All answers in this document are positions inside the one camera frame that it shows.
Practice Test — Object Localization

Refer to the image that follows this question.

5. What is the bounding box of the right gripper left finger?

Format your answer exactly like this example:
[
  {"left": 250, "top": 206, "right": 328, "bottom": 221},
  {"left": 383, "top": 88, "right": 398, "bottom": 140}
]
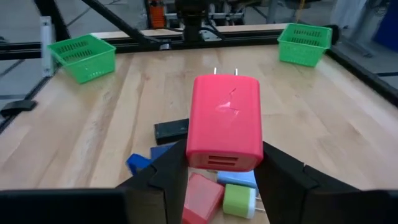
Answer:
[{"left": 116, "top": 139, "right": 189, "bottom": 224}]

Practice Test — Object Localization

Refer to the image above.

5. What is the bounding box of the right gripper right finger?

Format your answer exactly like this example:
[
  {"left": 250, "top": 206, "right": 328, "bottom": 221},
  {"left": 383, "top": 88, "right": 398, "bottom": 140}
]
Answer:
[{"left": 254, "top": 141, "right": 374, "bottom": 224}]

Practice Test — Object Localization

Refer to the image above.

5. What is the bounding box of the blue plastic clip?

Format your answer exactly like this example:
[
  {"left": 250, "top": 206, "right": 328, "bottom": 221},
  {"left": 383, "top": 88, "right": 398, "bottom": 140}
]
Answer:
[{"left": 125, "top": 152, "right": 153, "bottom": 175}]

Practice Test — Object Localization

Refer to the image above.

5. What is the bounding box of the red dual-port wall charger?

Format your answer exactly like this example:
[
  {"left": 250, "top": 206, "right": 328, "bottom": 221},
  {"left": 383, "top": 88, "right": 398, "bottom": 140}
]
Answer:
[
  {"left": 181, "top": 172, "right": 225, "bottom": 224},
  {"left": 185, "top": 67, "right": 264, "bottom": 172}
]

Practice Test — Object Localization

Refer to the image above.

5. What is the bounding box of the blue rectangular block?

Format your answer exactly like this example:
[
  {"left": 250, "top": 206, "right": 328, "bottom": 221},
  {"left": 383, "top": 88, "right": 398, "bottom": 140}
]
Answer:
[{"left": 150, "top": 142, "right": 177, "bottom": 161}]

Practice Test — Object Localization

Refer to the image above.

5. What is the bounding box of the green cube charger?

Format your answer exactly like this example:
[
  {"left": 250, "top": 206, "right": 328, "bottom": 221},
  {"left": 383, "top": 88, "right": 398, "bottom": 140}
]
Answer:
[{"left": 222, "top": 183, "right": 267, "bottom": 220}]

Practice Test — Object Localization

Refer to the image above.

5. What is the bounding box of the light blue wall charger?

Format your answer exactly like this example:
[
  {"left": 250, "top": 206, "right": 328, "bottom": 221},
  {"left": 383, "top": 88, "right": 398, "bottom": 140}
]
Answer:
[{"left": 216, "top": 169, "right": 259, "bottom": 197}]

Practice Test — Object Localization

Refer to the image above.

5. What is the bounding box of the black rectangular block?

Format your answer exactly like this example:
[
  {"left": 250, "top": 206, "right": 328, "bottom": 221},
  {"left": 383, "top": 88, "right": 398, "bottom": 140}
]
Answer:
[{"left": 153, "top": 118, "right": 190, "bottom": 146}]

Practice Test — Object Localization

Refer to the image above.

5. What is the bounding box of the green plastic mesh basket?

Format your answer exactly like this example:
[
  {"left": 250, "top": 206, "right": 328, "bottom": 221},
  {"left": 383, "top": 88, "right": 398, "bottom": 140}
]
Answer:
[
  {"left": 277, "top": 22, "right": 333, "bottom": 68},
  {"left": 47, "top": 33, "right": 118, "bottom": 85}
]

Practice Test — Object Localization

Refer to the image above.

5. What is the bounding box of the orange device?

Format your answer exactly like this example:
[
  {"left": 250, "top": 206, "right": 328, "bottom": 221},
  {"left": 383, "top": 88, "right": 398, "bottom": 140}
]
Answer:
[{"left": 148, "top": 0, "right": 166, "bottom": 29}]

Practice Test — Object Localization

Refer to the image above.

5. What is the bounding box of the blue bin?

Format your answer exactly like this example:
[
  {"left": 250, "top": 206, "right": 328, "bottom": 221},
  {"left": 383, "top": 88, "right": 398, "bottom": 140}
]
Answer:
[{"left": 373, "top": 0, "right": 398, "bottom": 52}]

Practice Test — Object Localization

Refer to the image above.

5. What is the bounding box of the black aluminium table frame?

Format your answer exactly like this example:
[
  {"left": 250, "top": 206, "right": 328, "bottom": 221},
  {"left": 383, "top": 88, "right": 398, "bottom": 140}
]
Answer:
[{"left": 0, "top": 0, "right": 398, "bottom": 134}]

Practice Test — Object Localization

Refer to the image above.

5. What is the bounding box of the black frame clamp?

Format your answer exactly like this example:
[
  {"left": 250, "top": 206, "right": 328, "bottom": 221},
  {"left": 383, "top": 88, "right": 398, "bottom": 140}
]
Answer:
[{"left": 0, "top": 99, "right": 38, "bottom": 118}]

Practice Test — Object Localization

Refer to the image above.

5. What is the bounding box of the white metal bracket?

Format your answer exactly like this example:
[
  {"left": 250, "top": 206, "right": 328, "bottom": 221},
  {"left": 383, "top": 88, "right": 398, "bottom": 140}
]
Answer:
[{"left": 39, "top": 16, "right": 55, "bottom": 77}]

